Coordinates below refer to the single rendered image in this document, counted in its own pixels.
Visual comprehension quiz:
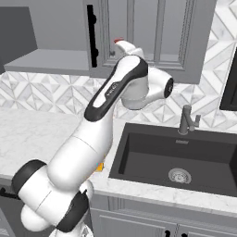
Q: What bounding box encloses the grey tap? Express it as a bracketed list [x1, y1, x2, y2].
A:
[177, 104, 202, 136]

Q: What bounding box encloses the grey drawer front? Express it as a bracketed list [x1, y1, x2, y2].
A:
[0, 184, 23, 237]

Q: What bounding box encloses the grey open wall cabinet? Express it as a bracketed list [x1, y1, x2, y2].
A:
[3, 0, 91, 76]

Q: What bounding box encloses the black cabinet door handle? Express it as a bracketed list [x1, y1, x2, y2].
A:
[86, 4, 100, 69]

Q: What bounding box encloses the dark grey cabinet door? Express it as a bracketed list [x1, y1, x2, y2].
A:
[0, 6, 39, 75]

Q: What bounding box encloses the grey base cupboard door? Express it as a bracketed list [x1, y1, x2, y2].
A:
[176, 222, 237, 237]
[90, 206, 180, 237]

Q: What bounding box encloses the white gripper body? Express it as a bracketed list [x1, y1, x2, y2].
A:
[114, 41, 137, 58]

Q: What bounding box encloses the grey panelled wall cabinet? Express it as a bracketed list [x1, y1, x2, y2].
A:
[97, 0, 218, 85]

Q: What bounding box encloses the black drawer handle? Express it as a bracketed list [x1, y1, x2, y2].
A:
[0, 186, 19, 200]

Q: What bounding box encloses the black sink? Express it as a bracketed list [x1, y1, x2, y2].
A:
[108, 121, 237, 198]

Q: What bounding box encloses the black appliance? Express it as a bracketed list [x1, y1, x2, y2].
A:
[218, 45, 237, 112]

